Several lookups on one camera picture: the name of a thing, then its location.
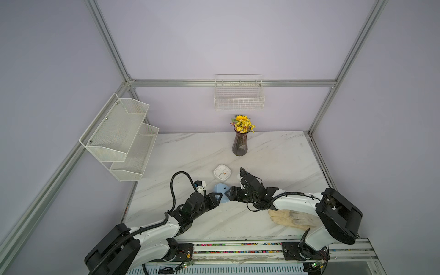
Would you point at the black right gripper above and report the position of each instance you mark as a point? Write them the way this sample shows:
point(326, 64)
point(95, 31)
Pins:
point(235, 191)

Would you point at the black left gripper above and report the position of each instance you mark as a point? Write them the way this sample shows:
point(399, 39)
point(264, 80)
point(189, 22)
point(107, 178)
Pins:
point(211, 198)

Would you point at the light blue alarm clock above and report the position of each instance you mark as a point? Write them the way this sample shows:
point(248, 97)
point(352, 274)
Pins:
point(222, 188)

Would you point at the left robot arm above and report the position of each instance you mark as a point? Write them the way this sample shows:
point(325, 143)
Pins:
point(123, 247)

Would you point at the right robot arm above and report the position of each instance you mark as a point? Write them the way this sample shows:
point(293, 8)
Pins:
point(340, 219)

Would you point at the dark glass vase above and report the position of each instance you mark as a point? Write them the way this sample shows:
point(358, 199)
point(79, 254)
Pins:
point(240, 145)

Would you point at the cream work glove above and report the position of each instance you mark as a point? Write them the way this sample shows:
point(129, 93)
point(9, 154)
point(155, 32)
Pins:
point(292, 219)

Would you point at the yellow flower bouquet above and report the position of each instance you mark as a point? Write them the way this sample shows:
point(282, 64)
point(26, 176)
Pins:
point(242, 124)

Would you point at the white two-tier mesh shelf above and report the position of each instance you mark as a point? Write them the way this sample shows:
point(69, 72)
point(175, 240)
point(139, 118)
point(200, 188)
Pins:
point(121, 139)

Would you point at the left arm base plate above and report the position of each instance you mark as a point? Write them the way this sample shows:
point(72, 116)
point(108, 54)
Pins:
point(178, 251)

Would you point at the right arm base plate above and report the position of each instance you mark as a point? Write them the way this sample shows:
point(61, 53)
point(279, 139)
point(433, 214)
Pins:
point(300, 251)

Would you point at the white wire wall basket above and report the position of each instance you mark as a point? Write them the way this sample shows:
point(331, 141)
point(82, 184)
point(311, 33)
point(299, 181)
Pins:
point(238, 92)

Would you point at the aluminium front rail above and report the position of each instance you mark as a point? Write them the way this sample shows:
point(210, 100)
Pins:
point(265, 258)

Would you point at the aluminium frame profile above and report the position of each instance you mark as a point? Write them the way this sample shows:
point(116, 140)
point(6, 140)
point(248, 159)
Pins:
point(26, 225)

